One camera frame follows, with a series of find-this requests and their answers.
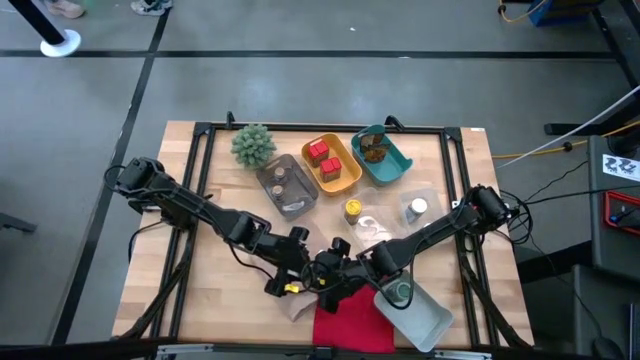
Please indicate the red patterned spice tin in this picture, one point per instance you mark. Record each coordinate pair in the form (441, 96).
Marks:
(331, 167)
(318, 150)

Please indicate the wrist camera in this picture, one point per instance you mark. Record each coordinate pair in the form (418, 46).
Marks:
(280, 285)
(335, 300)

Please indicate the beige cloth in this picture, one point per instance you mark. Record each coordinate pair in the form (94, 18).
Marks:
(300, 310)

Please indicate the black cabinet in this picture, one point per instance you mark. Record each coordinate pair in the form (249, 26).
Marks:
(600, 240)

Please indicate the black floor foot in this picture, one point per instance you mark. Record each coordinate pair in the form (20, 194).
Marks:
(15, 222)

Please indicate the yellow plastic bin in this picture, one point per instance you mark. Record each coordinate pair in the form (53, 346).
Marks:
(350, 175)

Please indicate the red cloth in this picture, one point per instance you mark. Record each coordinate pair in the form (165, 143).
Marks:
(360, 325)

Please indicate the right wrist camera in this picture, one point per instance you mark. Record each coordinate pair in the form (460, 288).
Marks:
(335, 300)

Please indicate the yellow-lid spice jar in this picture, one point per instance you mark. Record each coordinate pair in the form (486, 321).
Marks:
(353, 207)

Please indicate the blue crate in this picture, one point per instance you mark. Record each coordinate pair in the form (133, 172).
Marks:
(560, 12)

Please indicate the green-lid spice jar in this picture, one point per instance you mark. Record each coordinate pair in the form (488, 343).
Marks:
(400, 291)

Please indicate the grey transparent plastic bin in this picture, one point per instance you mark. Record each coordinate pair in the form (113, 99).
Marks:
(305, 200)

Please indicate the teal plastic bin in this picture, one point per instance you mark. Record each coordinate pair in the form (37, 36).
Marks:
(395, 167)

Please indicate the white printed sticker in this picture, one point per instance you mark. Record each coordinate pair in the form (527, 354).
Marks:
(620, 167)

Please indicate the black floor stand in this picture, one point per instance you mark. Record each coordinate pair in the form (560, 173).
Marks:
(575, 129)

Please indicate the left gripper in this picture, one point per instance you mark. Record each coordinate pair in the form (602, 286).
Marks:
(287, 252)

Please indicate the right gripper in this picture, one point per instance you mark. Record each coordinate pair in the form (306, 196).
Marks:
(350, 272)

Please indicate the red-framed device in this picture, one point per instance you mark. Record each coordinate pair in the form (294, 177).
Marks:
(612, 200)

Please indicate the person's foot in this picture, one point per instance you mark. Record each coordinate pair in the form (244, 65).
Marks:
(65, 9)
(150, 7)

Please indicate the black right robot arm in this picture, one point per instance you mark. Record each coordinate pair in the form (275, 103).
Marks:
(440, 225)

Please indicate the brown spice pouch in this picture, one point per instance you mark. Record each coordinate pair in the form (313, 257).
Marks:
(372, 140)
(377, 154)

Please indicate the white plastic bin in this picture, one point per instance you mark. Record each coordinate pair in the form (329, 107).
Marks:
(425, 320)

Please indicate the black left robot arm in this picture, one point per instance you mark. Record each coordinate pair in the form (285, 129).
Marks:
(200, 210)

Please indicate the white-lid spice jar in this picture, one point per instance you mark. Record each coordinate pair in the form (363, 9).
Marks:
(417, 206)

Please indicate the green spiky plant ornament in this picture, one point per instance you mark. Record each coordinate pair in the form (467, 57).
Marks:
(253, 146)

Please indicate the stanchion post white base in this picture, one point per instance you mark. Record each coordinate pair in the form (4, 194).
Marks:
(60, 44)

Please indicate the silver mounting plate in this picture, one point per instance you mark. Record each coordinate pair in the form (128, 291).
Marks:
(457, 205)

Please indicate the computer mouse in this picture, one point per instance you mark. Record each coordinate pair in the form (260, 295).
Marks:
(606, 349)

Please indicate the dark grey desk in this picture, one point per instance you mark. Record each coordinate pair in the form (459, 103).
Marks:
(610, 310)

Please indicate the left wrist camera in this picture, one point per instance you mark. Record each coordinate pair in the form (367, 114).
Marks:
(280, 285)

